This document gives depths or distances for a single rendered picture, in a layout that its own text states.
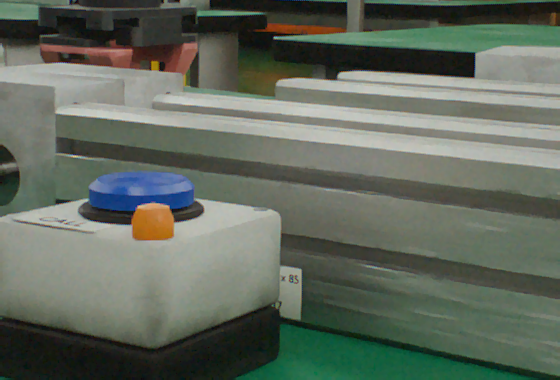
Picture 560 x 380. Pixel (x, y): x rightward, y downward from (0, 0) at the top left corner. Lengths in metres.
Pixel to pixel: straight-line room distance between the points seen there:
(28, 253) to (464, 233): 0.17
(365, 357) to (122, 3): 0.44
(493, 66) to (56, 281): 0.49
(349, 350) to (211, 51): 3.14
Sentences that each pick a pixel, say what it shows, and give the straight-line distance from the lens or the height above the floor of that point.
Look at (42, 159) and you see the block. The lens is 0.65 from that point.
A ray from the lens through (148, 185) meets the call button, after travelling 0.49.
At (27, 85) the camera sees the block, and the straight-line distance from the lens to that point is 0.66.
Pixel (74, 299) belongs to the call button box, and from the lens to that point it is 0.48.
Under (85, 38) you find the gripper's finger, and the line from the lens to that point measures 0.91.
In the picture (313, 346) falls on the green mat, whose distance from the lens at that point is 0.55.
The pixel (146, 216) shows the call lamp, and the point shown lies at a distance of 0.46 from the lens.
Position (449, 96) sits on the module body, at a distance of 0.74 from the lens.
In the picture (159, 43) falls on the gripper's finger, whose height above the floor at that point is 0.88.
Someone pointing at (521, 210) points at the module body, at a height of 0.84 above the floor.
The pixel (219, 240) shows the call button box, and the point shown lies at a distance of 0.48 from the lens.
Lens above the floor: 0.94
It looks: 8 degrees down
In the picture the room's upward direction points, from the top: 1 degrees clockwise
